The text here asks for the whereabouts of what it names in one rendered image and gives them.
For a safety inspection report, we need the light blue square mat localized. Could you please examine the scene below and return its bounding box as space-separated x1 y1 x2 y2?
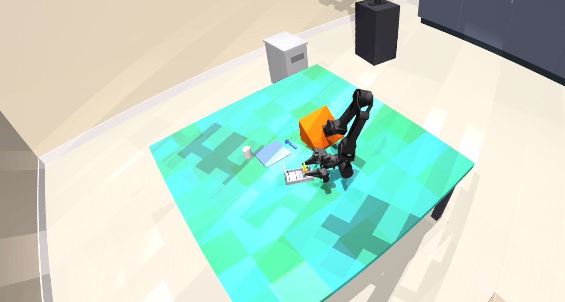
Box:
253 140 291 168

